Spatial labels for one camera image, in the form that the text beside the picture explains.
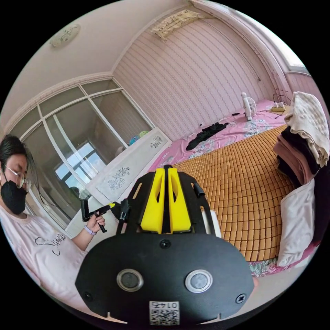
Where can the white table fan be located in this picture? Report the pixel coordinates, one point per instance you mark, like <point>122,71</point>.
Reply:
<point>249,107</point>

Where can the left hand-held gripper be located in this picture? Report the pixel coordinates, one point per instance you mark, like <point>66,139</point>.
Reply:
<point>104,209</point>

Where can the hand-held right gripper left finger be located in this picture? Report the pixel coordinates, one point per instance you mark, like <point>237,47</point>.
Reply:
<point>150,206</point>

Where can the person's left hand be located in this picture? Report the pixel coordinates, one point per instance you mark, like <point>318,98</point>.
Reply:
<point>97,223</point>

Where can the white framed glass window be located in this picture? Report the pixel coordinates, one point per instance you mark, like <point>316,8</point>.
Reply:
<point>77,134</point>

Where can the person's body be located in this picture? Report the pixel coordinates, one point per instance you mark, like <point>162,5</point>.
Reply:
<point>31,232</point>

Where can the person's left forearm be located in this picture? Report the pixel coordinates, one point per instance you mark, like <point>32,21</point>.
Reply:
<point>82,238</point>

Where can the white pillow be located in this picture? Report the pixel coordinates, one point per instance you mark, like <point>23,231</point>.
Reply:
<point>296,221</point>

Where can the bed with woven mat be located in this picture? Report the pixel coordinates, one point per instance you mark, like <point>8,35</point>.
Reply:
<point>245,185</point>

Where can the black short sleeve shirt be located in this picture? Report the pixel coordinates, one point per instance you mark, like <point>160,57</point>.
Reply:
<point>206,134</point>

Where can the round ceiling lamp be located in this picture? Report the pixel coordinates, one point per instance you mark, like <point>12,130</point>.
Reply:
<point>65,36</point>

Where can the pile of clothes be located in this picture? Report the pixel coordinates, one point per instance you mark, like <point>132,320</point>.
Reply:
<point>301,134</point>

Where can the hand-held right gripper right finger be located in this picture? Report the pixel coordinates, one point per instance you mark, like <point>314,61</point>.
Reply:
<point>180,214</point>

